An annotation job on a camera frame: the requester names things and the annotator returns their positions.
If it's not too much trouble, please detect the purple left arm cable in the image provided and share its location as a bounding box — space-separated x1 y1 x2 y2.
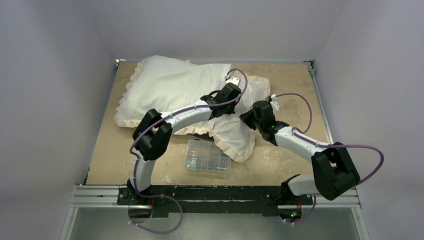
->
127 68 249 234

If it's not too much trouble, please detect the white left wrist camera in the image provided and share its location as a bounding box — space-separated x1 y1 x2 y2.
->
225 75 241 86

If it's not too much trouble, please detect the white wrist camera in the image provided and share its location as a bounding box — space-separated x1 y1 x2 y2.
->
268 94 280 112
225 75 241 86

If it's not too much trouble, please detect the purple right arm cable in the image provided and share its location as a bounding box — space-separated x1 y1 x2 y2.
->
271 92 385 226

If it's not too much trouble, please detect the aluminium frame rail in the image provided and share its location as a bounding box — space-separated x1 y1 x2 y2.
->
59 184 370 240

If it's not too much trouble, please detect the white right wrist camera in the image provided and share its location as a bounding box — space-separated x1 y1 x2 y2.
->
268 94 280 112

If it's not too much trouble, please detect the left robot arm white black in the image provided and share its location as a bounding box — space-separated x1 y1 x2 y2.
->
129 83 246 205

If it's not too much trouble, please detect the dark green cream-frilled pillowcase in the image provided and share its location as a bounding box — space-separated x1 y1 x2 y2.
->
114 55 271 163

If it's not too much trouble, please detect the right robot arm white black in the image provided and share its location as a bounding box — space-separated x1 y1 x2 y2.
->
240 100 361 204

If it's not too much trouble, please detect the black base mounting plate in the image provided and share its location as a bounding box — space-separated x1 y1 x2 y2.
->
116 184 313 218

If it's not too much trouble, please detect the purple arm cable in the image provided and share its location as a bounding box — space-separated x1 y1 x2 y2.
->
127 68 249 234
271 92 385 226

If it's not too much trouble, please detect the clear plastic screw organizer box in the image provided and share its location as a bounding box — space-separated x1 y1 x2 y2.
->
184 139 232 174

